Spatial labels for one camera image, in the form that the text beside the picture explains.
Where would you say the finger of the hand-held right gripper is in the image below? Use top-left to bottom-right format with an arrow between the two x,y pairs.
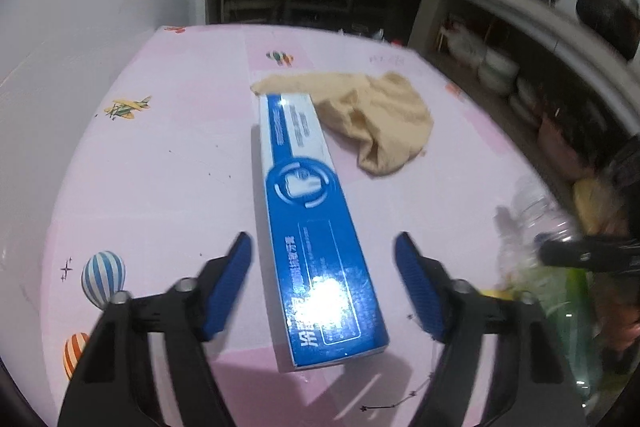
537,234 -> 601,272

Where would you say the yellow packet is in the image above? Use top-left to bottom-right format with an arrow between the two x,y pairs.
572,177 -> 626,233

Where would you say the pink printed table cover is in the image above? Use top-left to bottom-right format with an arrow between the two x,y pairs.
47,25 -> 591,427

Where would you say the stack of white plates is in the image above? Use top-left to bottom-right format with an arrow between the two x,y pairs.
510,77 -> 546,122

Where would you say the black wok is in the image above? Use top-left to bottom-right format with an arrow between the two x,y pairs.
575,0 -> 640,60

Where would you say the beige cloth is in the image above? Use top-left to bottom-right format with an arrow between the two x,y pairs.
250,71 -> 435,176

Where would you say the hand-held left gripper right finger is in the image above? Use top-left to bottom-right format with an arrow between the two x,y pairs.
394,232 -> 586,427

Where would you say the clear plastic bottle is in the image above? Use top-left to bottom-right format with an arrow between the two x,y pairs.
495,174 -> 581,288

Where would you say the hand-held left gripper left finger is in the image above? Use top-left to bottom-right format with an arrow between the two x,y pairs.
57,232 -> 253,427

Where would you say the long blue and white box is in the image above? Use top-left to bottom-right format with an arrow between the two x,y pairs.
257,93 -> 390,374

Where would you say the white plastic bag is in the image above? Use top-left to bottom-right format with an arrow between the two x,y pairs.
446,24 -> 486,65

